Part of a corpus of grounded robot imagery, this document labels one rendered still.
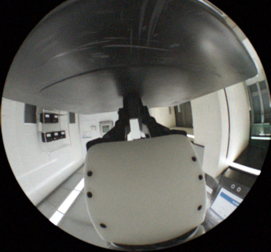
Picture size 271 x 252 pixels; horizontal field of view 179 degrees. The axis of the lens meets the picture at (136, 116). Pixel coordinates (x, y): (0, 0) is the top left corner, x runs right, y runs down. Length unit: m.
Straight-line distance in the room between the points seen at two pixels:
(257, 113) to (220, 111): 0.96
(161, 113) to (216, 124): 1.44
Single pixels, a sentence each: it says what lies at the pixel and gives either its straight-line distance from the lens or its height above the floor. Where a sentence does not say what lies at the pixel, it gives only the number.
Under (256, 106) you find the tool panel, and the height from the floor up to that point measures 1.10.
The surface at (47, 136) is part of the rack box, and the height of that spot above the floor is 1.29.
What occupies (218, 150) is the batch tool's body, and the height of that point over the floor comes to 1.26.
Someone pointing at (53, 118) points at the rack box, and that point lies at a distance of 2.99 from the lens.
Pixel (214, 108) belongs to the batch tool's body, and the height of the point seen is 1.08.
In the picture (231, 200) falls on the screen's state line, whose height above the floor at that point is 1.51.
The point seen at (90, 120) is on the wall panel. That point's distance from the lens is 4.75.
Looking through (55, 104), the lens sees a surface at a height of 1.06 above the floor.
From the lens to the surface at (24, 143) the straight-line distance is 2.81.
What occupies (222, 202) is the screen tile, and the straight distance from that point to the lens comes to 0.63.
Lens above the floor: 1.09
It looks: 3 degrees down
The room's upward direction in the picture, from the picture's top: 174 degrees clockwise
